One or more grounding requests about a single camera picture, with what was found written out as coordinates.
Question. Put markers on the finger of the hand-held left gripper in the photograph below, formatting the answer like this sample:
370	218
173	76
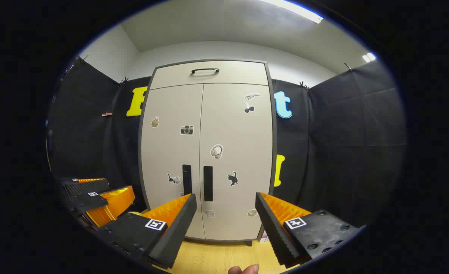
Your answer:
89	187
89	201

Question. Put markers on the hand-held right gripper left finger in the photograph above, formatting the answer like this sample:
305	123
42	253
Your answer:
178	228

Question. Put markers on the grey double-door shoe cabinet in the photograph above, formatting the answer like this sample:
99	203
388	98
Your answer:
232	125

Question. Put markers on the long ceiling light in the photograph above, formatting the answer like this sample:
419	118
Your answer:
296	9

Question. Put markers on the grey cabinet door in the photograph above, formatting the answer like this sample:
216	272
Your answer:
171	152
239	133

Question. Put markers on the small white box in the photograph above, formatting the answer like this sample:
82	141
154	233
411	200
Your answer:
263	237

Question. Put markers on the black cloth clip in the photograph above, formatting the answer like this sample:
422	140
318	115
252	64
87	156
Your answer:
303	85
348	67
123	80

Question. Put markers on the small ceiling light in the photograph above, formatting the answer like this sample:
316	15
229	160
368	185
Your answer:
368	57

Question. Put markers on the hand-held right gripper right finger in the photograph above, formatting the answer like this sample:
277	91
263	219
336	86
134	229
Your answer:
275	232

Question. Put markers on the black backdrop cloth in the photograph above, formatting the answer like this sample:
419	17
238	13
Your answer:
342	133

